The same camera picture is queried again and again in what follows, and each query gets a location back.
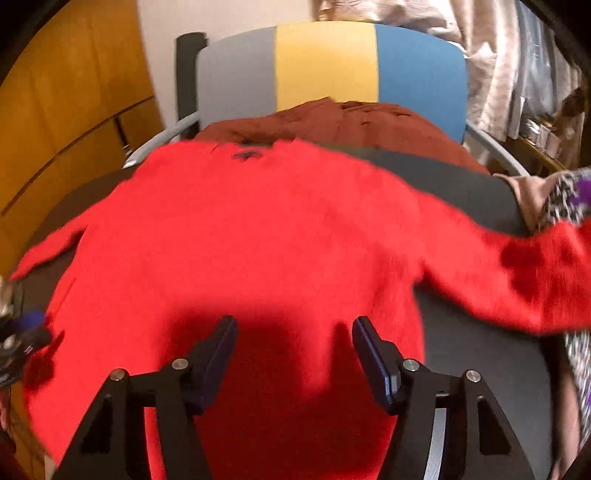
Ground red knit sweater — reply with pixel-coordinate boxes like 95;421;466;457
13;141;583;479

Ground beige pink cloth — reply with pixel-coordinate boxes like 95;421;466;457
494;172;566;231

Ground leopard print purple garment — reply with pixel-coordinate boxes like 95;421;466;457
538;167;590;449

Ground rust brown quilted jacket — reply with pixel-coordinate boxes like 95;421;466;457
195;97;489;175

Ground beige curtain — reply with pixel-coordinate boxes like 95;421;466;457
314;1;583;141

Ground grey yellow blue chair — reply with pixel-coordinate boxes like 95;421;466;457
125;21;527;176

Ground wooden cabinet wall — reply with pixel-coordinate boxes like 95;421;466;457
1;1;163;276

